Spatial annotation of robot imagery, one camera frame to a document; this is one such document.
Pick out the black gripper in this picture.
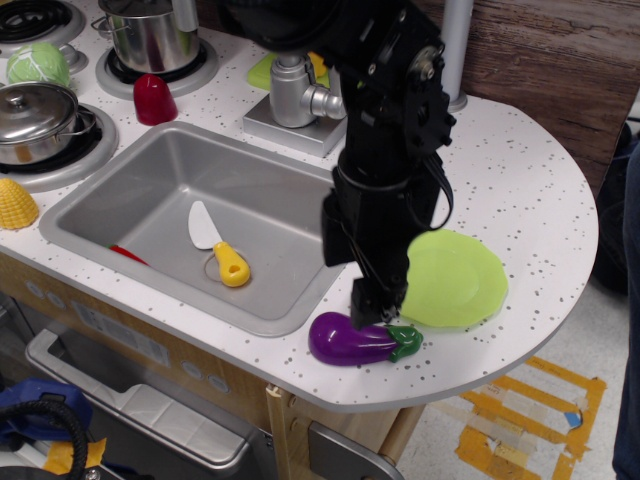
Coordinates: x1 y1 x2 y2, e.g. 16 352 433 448
321 185 411 329

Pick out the purple toy eggplant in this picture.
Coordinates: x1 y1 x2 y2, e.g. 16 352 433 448
308 312 424 366

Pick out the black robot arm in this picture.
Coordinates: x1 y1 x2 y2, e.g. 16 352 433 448
219 1 455 328

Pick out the light green plastic plate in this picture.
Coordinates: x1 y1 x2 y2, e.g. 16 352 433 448
400 229 508 328

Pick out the white yellow toy knife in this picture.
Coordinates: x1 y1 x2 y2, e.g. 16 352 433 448
187 201 251 288

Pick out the grey toy sink basin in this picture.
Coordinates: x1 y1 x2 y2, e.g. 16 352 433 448
39 122 340 336

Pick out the yellow tape on floor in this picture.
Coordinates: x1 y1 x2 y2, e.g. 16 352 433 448
449 357 607 479

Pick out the silver toy faucet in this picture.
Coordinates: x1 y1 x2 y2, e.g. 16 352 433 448
243 54 347 157

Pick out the yellow toy bell pepper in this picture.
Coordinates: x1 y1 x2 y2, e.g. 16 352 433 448
308 52 328 78

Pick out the wooden toy kitchen cabinet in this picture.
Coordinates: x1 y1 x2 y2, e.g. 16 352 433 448
1 254 424 479

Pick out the green cutting board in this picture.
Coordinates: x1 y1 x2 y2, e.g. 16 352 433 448
247 53 330 91

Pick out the red toy chili pepper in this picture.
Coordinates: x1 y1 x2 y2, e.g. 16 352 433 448
108 244 148 265

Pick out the grey support pole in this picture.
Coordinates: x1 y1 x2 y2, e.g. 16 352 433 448
441 0 474 113

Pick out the red toy pepper half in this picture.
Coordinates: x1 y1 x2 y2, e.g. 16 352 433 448
133 74 178 126

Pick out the tall steel pot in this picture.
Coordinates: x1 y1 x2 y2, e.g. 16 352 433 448
98 0 200 74

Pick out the yellow toy corn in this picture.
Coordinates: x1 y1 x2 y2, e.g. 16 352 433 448
1 178 39 230

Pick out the steel pot with lid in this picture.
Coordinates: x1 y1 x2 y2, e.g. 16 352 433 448
1 82 96 166

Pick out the green toy cabbage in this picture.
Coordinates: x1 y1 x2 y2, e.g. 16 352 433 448
6 42 71 87

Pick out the black stove coil burner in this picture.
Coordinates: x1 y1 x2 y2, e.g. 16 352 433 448
1 0 86 46

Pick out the grey oven door handle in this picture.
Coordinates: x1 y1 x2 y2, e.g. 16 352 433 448
26 329 277 479

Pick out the blue clamp with black cable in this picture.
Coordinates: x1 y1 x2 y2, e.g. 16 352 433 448
1 378 93 479

